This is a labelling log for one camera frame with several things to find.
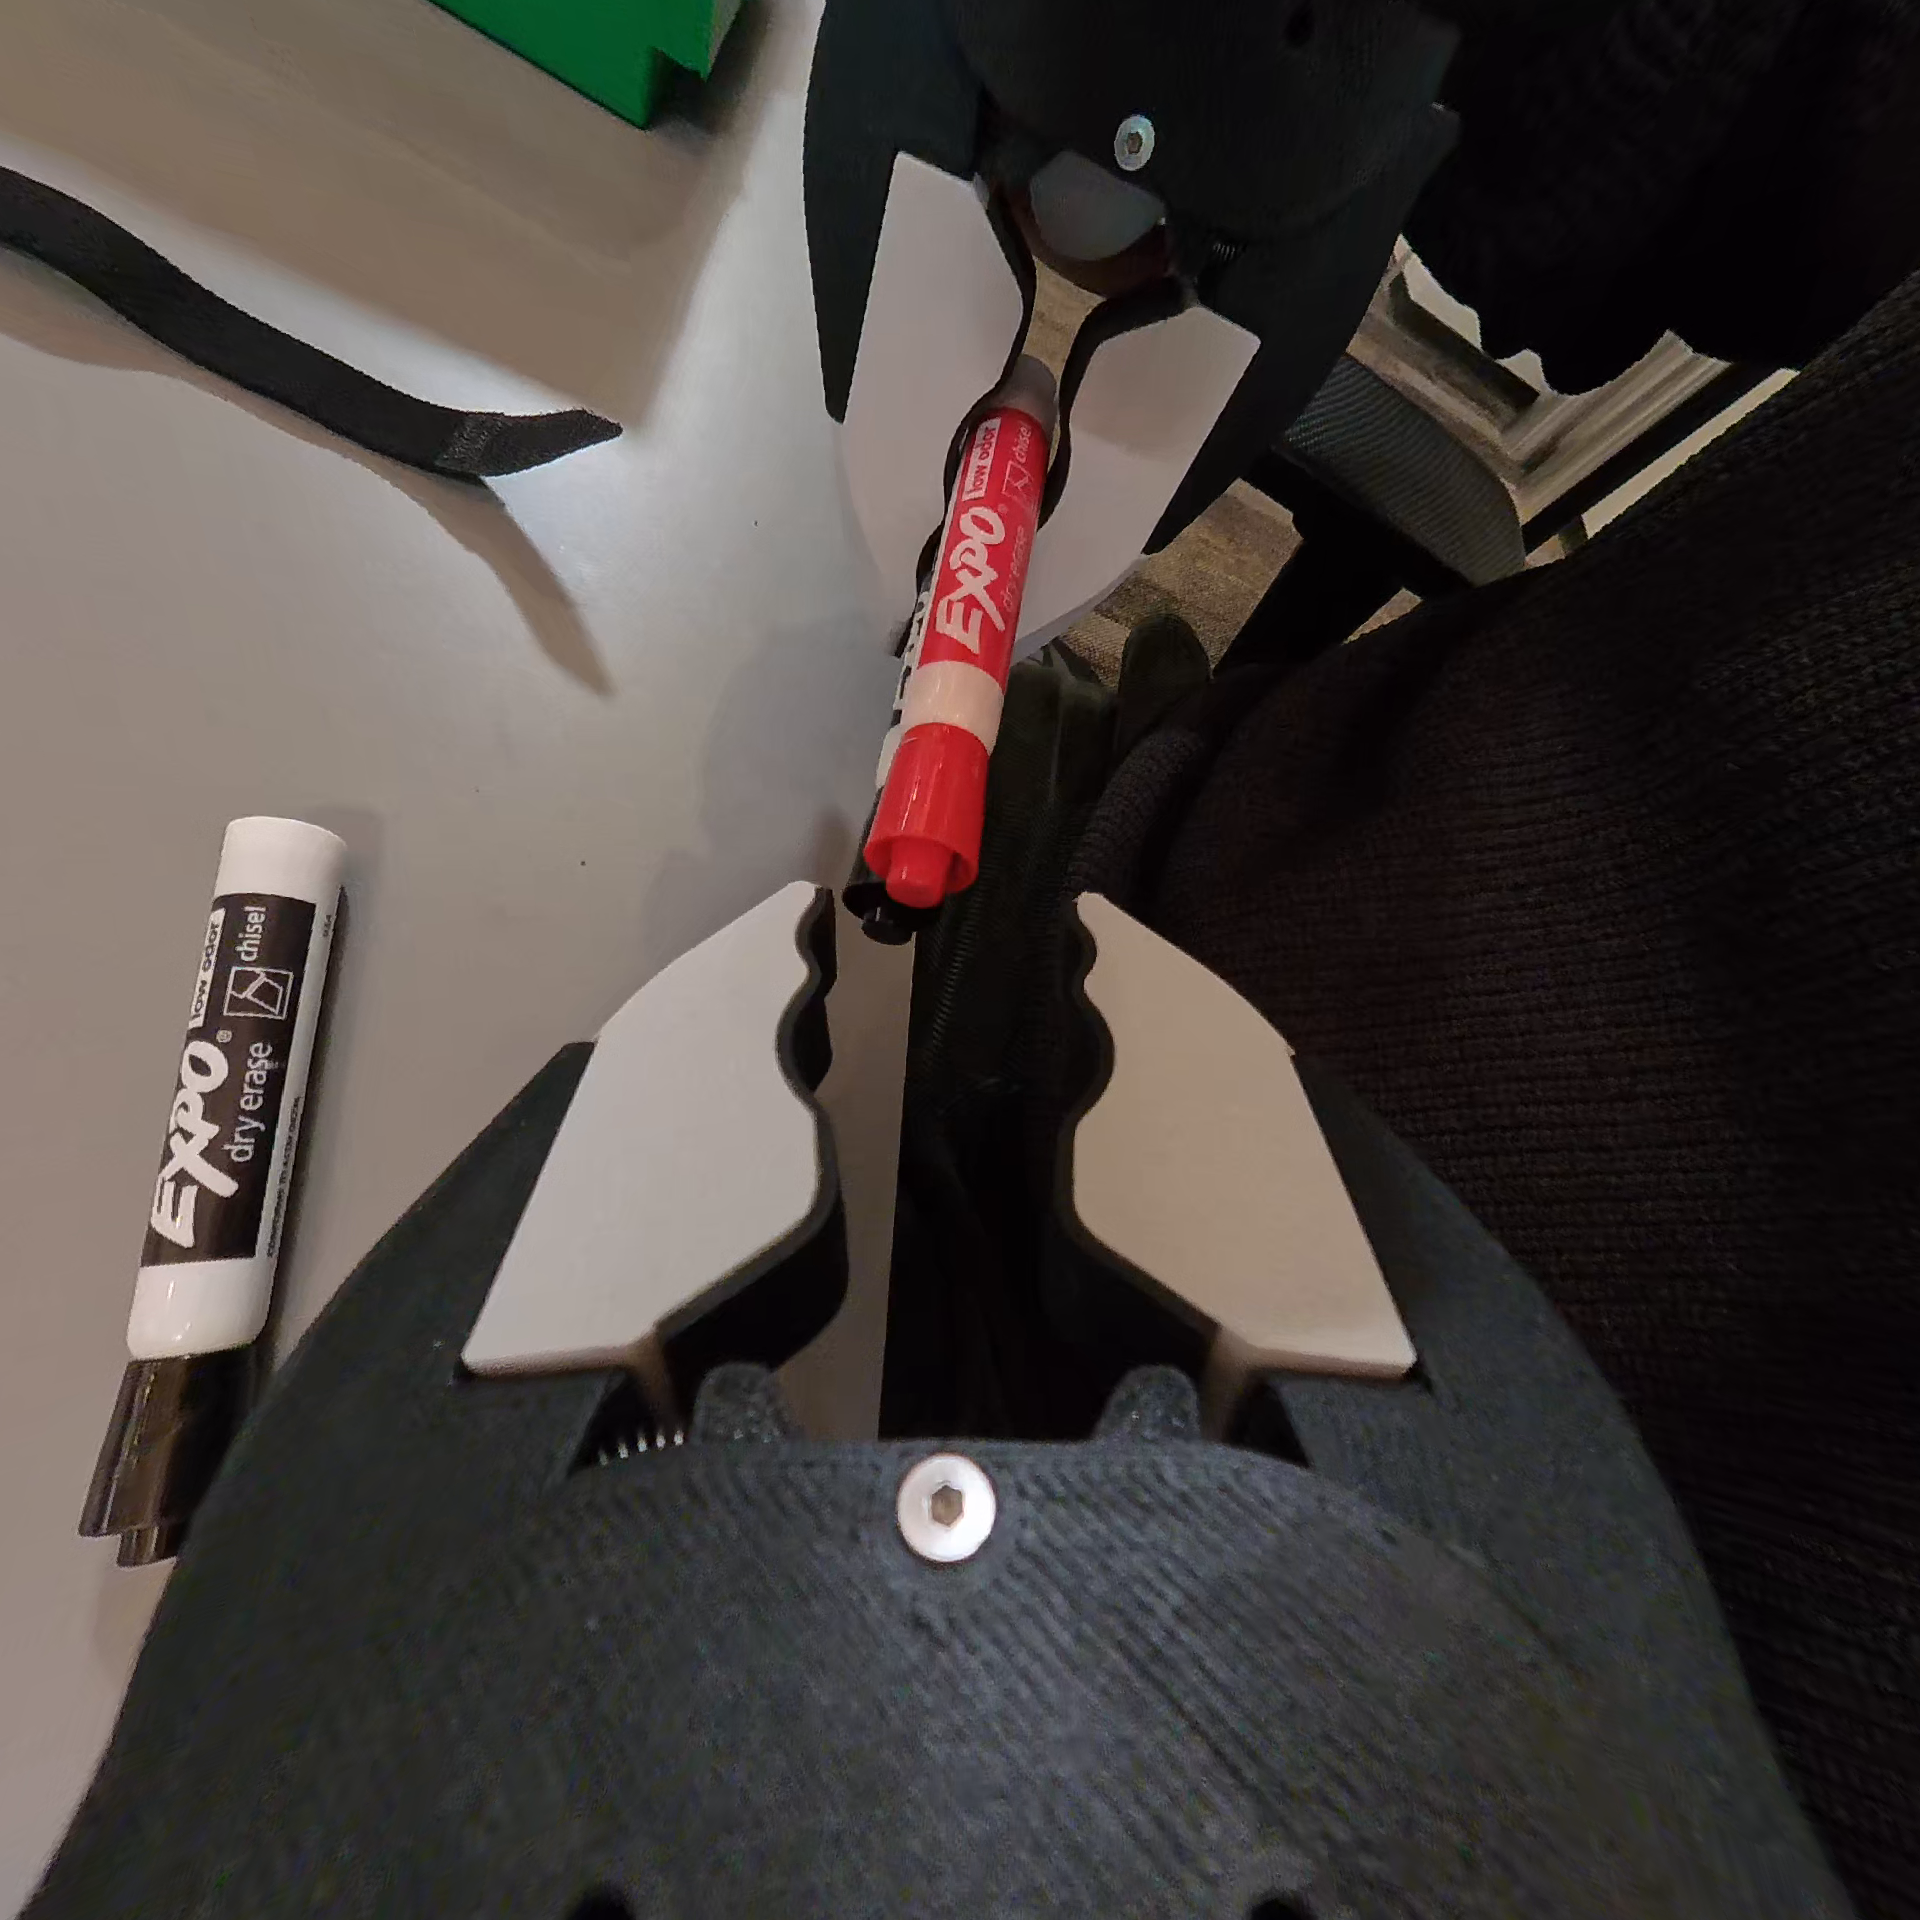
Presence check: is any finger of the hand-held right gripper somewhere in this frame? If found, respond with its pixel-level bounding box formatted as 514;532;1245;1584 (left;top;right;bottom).
1017;286;1263;666
831;147;1045;609

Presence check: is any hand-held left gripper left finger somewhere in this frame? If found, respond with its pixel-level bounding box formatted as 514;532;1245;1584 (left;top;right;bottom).
461;883;847;1414

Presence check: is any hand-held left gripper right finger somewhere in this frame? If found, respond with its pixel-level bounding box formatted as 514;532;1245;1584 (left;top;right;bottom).
1056;891;1422;1424

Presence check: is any black dry erase marker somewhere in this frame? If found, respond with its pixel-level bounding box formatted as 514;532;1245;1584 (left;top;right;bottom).
78;813;349;1568
839;593;940;945

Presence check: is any red dry erase marker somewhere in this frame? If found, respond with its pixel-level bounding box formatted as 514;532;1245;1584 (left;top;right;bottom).
861;360;1065;905

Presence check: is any black velcro strap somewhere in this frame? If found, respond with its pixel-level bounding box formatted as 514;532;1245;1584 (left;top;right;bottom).
0;165;623;485

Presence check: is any light grey desk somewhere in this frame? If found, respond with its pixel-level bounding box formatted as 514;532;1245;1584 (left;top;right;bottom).
0;0;992;1864

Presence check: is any black knit sleeve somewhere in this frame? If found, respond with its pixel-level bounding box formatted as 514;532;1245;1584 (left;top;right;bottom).
1079;270;1920;1920

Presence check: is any green plastic bin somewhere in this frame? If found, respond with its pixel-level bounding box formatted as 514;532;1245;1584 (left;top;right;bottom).
428;0;744;133

